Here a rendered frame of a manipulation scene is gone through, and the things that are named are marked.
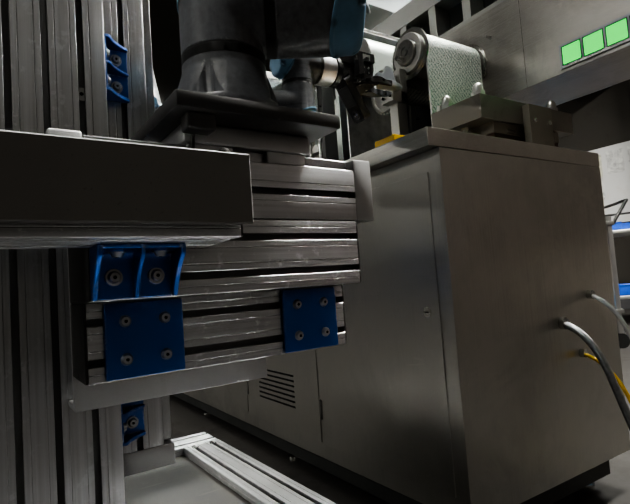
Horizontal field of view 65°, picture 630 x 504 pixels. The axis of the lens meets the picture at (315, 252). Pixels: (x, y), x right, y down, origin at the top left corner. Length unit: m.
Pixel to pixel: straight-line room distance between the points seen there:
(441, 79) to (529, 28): 0.33
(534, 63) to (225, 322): 1.31
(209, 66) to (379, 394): 0.86
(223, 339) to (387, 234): 0.61
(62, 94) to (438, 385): 0.86
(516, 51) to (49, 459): 1.58
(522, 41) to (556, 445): 1.15
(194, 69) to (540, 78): 1.19
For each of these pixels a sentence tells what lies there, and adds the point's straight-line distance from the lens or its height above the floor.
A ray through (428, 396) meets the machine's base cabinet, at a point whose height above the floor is 0.34.
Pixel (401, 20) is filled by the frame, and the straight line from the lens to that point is 2.18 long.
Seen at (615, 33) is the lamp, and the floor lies 1.18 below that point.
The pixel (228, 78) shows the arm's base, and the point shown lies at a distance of 0.67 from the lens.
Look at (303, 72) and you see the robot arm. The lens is 1.20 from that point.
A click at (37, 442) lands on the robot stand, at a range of 0.76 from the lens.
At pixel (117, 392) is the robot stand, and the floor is 0.48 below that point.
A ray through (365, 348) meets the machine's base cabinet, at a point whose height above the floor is 0.43.
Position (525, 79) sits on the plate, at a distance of 1.71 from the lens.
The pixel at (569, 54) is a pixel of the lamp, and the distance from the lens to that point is 1.64.
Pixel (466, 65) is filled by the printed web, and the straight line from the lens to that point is 1.66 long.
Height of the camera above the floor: 0.60
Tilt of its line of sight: 4 degrees up
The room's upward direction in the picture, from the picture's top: 4 degrees counter-clockwise
